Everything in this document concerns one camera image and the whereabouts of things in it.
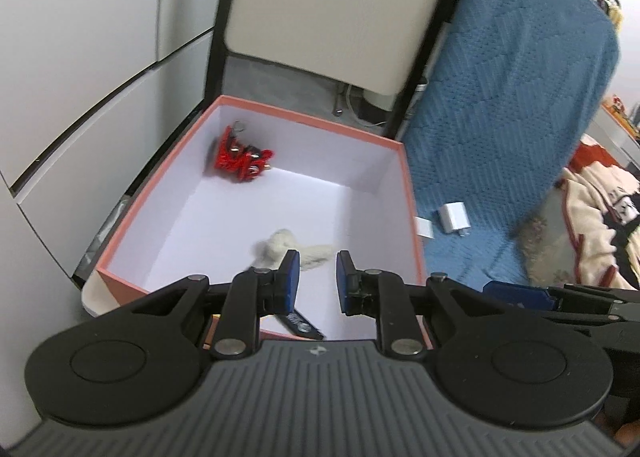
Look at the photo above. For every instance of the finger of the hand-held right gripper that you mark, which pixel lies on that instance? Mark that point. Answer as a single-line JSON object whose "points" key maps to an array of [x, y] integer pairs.
{"points": [[520, 294]]}

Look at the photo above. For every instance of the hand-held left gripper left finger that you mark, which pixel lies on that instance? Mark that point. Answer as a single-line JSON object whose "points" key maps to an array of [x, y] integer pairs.
{"points": [[290, 284]]}

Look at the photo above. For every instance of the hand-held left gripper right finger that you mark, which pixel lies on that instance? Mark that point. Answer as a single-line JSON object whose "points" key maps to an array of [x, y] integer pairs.
{"points": [[345, 284]]}

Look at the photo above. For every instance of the white plush dog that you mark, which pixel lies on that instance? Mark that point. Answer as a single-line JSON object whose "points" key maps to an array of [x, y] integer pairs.
{"points": [[280, 247]]}

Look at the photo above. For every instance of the pink cardboard box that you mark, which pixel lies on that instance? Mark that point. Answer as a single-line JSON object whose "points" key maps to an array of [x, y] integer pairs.
{"points": [[300, 197]]}

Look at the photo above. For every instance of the white charger plug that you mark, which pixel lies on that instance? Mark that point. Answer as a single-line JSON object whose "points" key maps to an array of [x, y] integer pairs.
{"points": [[425, 228], [454, 218]]}

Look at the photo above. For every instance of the printed fleece blanket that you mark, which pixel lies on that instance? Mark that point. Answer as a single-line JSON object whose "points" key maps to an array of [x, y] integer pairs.
{"points": [[600, 217]]}

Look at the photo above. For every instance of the white dresser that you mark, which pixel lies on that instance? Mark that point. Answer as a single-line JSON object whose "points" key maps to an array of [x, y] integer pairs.
{"points": [[617, 132]]}

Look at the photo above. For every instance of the blue quilted blanket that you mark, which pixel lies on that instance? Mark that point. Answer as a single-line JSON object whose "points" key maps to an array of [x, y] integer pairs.
{"points": [[505, 102]]}

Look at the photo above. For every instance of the red figurine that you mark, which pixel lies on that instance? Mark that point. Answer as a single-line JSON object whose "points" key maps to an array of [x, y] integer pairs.
{"points": [[616, 104]]}

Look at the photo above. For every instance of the cream folding chair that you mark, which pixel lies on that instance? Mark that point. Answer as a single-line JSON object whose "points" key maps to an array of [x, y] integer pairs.
{"points": [[340, 7]]}

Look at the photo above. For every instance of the white wardrobe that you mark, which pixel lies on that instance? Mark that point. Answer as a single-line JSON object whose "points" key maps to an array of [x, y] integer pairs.
{"points": [[90, 77]]}

